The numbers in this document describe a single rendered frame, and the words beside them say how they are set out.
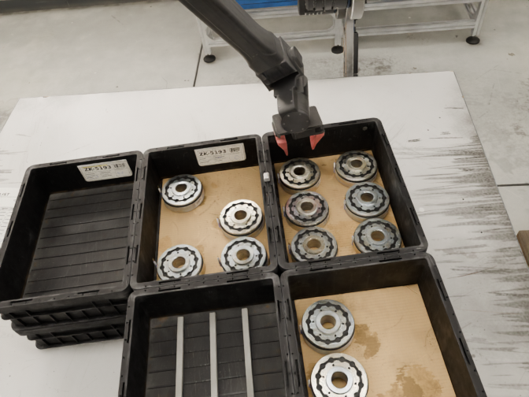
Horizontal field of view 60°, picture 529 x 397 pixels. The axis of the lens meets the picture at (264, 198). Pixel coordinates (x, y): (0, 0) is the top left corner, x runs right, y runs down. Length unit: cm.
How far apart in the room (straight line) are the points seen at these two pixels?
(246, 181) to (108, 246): 38
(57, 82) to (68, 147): 174
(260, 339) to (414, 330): 30
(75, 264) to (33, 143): 69
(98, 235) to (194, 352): 41
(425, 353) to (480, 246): 40
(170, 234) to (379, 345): 54
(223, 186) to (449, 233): 59
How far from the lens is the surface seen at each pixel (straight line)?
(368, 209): 109
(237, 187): 118
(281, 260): 93
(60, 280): 118
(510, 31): 342
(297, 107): 90
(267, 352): 96
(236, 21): 79
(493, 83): 295
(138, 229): 104
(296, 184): 113
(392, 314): 99
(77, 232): 124
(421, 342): 98
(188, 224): 114
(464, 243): 127
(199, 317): 101
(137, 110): 172
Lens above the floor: 172
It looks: 51 degrees down
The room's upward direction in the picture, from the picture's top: 9 degrees counter-clockwise
